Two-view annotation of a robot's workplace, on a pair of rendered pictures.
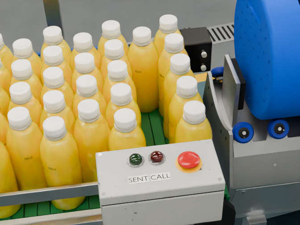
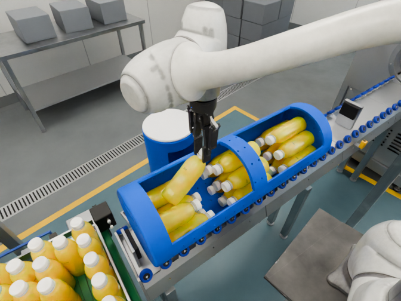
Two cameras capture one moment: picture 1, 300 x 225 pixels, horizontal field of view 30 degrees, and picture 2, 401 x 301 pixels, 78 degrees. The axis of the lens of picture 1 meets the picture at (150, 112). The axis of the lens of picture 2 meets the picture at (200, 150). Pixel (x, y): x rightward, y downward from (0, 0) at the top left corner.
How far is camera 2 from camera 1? 0.51 m
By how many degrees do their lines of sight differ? 21
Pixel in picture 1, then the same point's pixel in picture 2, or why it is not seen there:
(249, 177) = (158, 291)
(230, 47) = (129, 154)
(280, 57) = (153, 245)
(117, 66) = (44, 285)
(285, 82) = (161, 255)
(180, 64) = (91, 263)
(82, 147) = not seen: outside the picture
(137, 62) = (62, 259)
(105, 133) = not seen: outside the picture
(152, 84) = (79, 262)
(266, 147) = (162, 274)
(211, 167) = not seen: outside the picture
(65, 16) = (31, 163)
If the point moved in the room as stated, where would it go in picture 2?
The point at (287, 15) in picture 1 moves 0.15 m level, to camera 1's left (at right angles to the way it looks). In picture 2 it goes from (149, 217) to (95, 241)
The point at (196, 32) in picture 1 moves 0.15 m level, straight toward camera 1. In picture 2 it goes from (99, 208) to (105, 242)
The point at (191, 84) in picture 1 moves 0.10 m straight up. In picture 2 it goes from (101, 279) to (90, 265)
